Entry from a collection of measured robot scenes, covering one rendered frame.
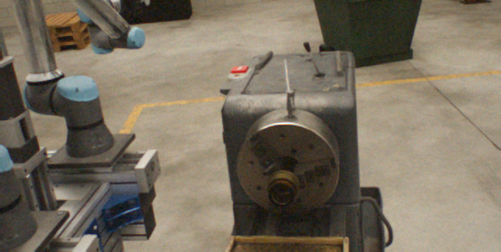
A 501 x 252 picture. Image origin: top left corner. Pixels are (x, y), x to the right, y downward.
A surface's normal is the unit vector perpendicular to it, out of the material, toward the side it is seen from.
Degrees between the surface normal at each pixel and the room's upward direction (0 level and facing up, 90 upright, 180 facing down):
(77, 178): 90
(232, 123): 90
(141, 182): 90
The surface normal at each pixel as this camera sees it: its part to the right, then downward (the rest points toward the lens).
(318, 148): -0.16, 0.36
